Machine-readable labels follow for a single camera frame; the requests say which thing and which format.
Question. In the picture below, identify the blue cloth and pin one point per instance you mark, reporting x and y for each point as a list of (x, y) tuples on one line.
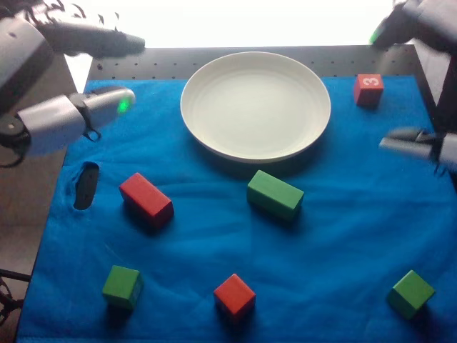
[(250, 257)]

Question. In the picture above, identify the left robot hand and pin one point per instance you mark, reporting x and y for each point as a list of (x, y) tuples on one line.
[(25, 60)]

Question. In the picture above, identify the green cube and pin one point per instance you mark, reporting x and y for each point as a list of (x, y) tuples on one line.
[(410, 294), (121, 286)]

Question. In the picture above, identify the white round plate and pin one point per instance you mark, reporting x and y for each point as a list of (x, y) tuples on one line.
[(255, 107)]

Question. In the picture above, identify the red cube bottom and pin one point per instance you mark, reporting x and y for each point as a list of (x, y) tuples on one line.
[(233, 296)]

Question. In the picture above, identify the red cube with white numeral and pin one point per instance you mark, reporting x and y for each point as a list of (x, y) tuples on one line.
[(368, 89)]

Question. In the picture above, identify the green rectangular block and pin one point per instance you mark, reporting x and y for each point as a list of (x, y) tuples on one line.
[(273, 193)]

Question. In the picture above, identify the red rectangular block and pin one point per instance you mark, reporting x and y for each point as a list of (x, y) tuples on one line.
[(144, 198)]

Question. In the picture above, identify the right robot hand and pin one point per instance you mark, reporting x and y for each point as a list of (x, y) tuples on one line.
[(421, 14)]

